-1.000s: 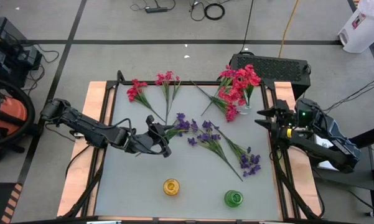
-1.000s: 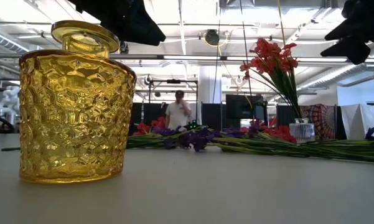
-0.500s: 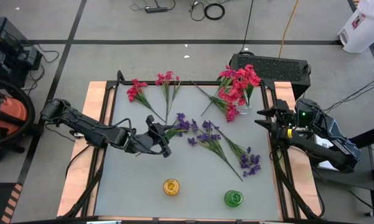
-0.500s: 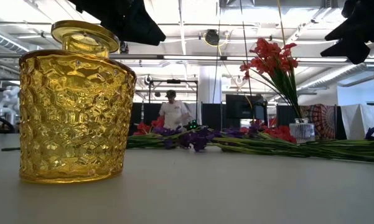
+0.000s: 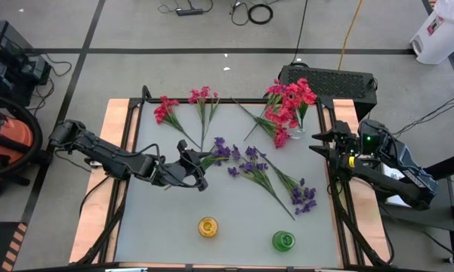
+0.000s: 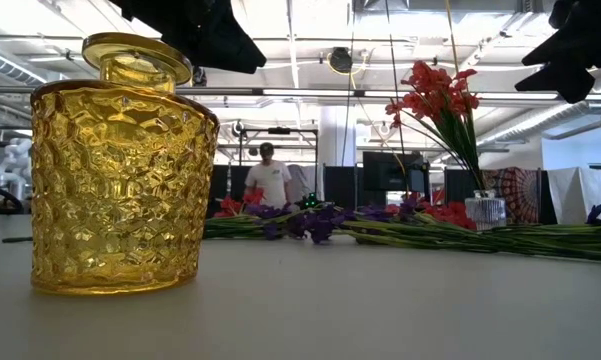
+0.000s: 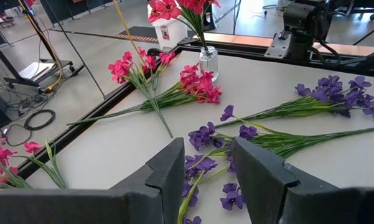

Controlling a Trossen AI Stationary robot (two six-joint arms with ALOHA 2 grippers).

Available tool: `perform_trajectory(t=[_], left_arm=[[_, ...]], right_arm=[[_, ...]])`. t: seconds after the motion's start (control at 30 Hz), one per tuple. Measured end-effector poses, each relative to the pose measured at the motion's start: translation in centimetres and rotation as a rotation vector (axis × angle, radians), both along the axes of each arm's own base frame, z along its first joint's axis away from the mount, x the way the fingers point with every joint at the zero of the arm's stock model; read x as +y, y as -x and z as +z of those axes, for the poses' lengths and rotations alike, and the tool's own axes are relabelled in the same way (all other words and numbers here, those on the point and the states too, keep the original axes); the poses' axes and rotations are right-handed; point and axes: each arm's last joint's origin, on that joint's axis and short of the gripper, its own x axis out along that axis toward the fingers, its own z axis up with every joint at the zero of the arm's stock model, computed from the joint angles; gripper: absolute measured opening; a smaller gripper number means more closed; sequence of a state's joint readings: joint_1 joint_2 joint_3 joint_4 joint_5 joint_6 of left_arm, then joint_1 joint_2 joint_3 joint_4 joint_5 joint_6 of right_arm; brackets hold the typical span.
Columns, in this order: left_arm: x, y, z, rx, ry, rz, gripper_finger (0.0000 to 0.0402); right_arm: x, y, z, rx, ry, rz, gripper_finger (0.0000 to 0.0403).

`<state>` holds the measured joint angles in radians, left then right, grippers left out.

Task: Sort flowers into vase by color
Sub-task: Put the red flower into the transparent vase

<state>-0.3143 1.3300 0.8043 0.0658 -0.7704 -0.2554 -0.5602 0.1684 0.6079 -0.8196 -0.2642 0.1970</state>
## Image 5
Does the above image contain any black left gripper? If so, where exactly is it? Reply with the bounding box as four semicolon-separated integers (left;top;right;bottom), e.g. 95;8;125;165
150;138;213;193

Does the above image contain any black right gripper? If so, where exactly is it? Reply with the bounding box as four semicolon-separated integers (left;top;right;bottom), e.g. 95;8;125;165
308;120;360;171

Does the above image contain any purple artificial flower bunch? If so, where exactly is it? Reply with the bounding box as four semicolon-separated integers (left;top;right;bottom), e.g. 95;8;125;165
164;136;231;192
256;149;319;219
227;145;296;221

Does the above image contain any red artificial flower bunch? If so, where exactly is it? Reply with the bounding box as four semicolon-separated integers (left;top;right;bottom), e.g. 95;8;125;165
153;95;202;149
232;97;292;150
285;78;319;131
264;104;301;131

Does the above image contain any clear glass vase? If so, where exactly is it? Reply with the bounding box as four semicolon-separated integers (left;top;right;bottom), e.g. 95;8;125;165
289;126;307;141

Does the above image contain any yellow glass vase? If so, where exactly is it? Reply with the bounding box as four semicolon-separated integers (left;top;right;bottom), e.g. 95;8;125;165
197;216;220;239

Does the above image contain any green glass vase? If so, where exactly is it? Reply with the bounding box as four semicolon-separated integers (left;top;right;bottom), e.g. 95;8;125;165
271;230;297;253

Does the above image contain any black computer case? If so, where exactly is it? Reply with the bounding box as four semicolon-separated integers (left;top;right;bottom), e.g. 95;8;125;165
279;64;378;122

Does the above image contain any white paper booklet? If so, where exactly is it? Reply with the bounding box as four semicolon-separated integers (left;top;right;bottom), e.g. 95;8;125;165
383;162;415;208

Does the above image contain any black power strip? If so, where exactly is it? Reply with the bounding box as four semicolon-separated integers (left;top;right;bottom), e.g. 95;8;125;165
175;8;205;17

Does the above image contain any white plastic bin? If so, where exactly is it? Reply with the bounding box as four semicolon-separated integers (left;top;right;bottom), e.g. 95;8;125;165
409;0;454;65

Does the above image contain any orange vacuum cleaner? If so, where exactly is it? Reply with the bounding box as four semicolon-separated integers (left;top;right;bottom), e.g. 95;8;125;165
0;93;45;178
0;111;35;163

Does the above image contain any black equipment stack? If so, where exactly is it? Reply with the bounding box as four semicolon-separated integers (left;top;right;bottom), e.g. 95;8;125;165
0;19;54;109

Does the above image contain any black metal table frame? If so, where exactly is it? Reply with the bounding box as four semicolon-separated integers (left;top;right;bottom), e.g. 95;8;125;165
69;85;394;272

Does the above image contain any yellow floor cable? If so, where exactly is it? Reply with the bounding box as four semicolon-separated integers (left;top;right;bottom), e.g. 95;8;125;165
338;0;364;71

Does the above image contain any black floor cable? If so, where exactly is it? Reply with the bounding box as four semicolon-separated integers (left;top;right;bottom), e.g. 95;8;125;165
290;0;310;65

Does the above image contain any coiled black cable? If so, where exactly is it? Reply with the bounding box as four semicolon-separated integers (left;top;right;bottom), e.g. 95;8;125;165
247;3;275;26

